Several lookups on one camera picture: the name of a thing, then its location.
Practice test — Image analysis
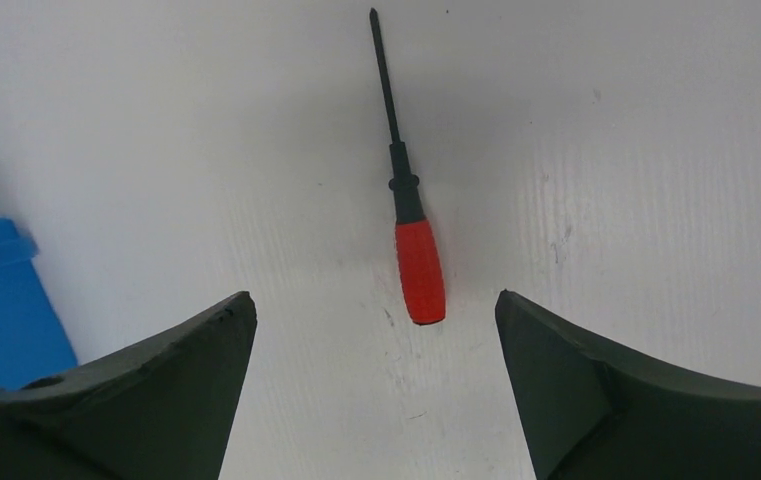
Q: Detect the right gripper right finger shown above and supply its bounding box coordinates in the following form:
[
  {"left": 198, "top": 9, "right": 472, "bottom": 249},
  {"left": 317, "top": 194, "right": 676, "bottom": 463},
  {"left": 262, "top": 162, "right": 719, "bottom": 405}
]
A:
[{"left": 495, "top": 290, "right": 761, "bottom": 479}]

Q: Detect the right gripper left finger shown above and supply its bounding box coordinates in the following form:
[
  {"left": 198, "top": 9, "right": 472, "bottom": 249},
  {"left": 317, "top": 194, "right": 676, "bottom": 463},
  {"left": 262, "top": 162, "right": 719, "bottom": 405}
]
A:
[{"left": 0, "top": 292, "right": 257, "bottom": 479}]

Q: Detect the red handled screwdriver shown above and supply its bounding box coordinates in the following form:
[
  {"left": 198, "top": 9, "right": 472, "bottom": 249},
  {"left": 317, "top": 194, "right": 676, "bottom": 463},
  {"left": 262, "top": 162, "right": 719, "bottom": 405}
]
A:
[{"left": 369, "top": 8, "right": 446, "bottom": 326}]

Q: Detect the blue plastic bin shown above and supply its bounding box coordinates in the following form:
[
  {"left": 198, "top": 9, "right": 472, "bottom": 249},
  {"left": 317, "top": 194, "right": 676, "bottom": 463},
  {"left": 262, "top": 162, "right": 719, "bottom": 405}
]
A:
[{"left": 0, "top": 218, "right": 78, "bottom": 390}]

